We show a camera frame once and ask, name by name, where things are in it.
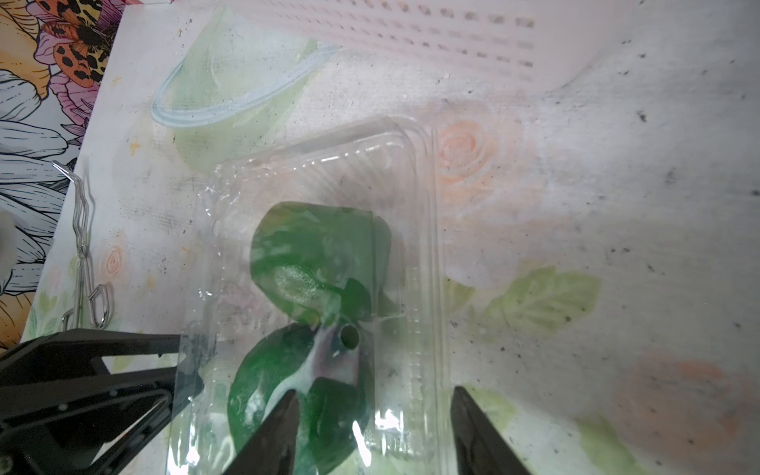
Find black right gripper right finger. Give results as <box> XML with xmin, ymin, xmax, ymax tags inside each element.
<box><xmin>450</xmin><ymin>386</ymin><xmax>530</xmax><ymax>475</ymax></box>

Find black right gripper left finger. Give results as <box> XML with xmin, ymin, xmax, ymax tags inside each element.
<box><xmin>224</xmin><ymin>390</ymin><xmax>300</xmax><ymax>475</ymax></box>

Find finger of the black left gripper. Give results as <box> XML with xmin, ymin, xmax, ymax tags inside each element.
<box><xmin>1</xmin><ymin>383</ymin><xmax>173</xmax><ymax>474</ymax></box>
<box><xmin>1</xmin><ymin>329</ymin><xmax>180</xmax><ymax>386</ymax></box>

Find clear clamshell with green fruit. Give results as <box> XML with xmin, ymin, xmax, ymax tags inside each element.
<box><xmin>166</xmin><ymin>117</ymin><xmax>450</xmax><ymax>474</ymax></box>

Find metal tongs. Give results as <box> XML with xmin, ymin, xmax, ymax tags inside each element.
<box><xmin>53</xmin><ymin>161</ymin><xmax>114</xmax><ymax>331</ymax></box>

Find green toy fruit right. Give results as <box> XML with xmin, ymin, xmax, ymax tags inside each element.
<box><xmin>226</xmin><ymin>323</ymin><xmax>375</xmax><ymax>475</ymax></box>

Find green toy fruit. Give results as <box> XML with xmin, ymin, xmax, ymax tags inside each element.
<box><xmin>249</xmin><ymin>202</ymin><xmax>392</xmax><ymax>327</ymax></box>
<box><xmin>226</xmin><ymin>323</ymin><xmax>375</xmax><ymax>475</ymax></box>

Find green toy fruit left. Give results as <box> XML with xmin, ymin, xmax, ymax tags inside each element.
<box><xmin>249</xmin><ymin>202</ymin><xmax>392</xmax><ymax>327</ymax></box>

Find white perforated plastic basket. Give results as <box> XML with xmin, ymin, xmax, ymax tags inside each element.
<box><xmin>227</xmin><ymin>0</ymin><xmax>637</xmax><ymax>94</ymax></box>

